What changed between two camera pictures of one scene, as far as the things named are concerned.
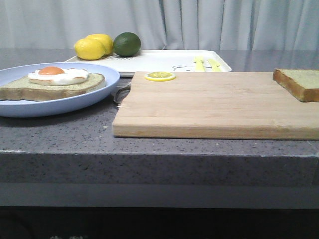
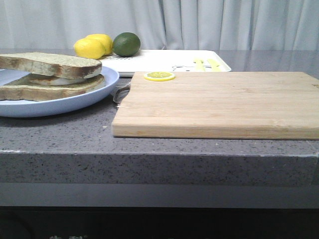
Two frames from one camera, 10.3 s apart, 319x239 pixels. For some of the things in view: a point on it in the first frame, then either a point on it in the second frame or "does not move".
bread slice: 25,89 does not move
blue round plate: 20,108 does not move
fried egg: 53,75 does not move
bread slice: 303,83 → 52,65
